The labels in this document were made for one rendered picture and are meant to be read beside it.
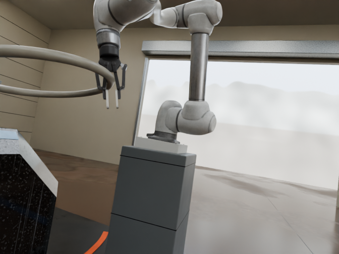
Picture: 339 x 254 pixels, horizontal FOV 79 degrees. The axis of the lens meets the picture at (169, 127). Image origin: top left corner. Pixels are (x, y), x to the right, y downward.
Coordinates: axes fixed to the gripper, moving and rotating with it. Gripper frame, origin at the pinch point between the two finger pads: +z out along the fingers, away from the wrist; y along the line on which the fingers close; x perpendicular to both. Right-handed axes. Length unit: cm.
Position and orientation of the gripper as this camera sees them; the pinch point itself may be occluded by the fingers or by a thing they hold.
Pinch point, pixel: (112, 99)
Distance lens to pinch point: 83.1
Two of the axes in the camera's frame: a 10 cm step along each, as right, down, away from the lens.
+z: 0.8, 9.9, -0.7
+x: 2.3, -0.9, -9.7
